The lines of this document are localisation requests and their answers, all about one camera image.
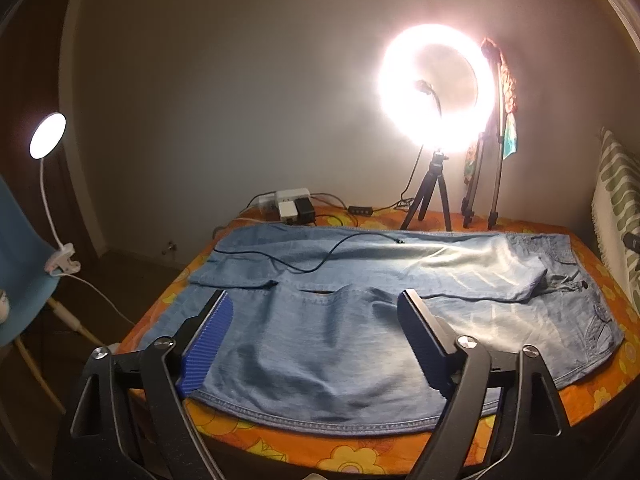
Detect colourful cloth on tripod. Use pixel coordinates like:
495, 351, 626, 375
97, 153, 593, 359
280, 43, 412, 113
463, 37, 518, 185

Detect white clip desk lamp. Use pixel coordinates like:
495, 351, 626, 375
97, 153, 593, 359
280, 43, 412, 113
28, 112, 81, 278

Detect orange floral bed sheet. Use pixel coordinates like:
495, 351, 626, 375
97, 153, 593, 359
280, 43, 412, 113
117, 211, 639, 474

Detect light blue denim pants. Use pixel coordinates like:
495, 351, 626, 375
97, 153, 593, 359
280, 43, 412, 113
142, 223, 624, 436

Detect tall silver tripod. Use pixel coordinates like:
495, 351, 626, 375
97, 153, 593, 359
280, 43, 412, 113
460, 37, 507, 231

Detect black usb cable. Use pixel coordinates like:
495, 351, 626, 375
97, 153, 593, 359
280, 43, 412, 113
209, 231, 407, 273

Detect bright ring light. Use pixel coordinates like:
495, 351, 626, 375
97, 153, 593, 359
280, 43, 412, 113
375, 24, 496, 156

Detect white power strip with adapters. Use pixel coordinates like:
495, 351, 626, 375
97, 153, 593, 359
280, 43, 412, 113
255, 188, 316, 226

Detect green white patterned blanket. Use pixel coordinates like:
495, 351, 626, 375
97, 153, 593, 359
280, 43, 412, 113
591, 130, 639, 312

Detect blue chair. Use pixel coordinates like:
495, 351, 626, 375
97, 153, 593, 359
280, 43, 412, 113
0, 183, 102, 413

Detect small black tripod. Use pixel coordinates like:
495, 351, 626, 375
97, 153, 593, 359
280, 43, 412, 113
400, 152, 452, 232

